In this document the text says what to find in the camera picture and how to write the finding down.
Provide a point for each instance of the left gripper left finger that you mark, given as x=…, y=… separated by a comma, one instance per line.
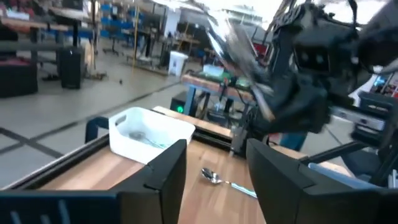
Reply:
x=77, y=208

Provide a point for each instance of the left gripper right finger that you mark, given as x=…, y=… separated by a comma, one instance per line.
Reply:
x=311, y=208

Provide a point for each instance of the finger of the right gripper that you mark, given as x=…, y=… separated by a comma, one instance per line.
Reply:
x=276, y=105
x=311, y=102

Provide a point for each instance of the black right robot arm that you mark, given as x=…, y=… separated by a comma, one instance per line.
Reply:
x=376, y=40

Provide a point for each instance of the white plastic bin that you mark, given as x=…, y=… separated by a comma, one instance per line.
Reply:
x=130, y=149

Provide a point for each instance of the black computer with green light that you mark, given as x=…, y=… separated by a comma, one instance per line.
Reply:
x=183, y=104

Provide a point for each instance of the white trash bin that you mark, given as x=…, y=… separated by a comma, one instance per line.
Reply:
x=178, y=63

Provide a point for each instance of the black tower box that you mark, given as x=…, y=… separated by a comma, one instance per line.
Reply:
x=71, y=67

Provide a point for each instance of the black cabinet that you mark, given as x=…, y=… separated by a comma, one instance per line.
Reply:
x=17, y=77

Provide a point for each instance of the blue shelving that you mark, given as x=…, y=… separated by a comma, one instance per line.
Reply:
x=118, y=20

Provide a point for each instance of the wooden background table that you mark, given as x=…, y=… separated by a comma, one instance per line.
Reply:
x=31, y=25

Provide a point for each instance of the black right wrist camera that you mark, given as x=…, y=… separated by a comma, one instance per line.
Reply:
x=311, y=58

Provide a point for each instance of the black frame clamp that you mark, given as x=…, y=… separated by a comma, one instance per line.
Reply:
x=90, y=127

